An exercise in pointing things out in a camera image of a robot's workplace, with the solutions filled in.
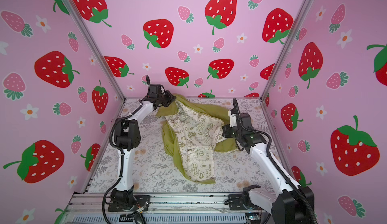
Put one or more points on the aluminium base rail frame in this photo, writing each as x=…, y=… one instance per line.
x=169, y=208

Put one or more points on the aluminium corner post left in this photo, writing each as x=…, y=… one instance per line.
x=79, y=21

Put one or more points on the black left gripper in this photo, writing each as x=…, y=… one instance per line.
x=169, y=97

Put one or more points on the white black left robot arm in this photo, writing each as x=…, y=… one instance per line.
x=125, y=136

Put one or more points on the aluminium corner post right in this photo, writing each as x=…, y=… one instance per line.
x=298, y=21

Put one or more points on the green zip-up jacket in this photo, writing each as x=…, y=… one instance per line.
x=191, y=134

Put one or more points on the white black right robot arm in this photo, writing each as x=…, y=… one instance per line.
x=291, y=203

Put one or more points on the aluminium corner post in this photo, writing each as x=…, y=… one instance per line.
x=79, y=21
x=298, y=21

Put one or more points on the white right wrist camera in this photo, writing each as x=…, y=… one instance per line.
x=232, y=117

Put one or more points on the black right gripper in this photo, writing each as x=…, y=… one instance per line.
x=226, y=129

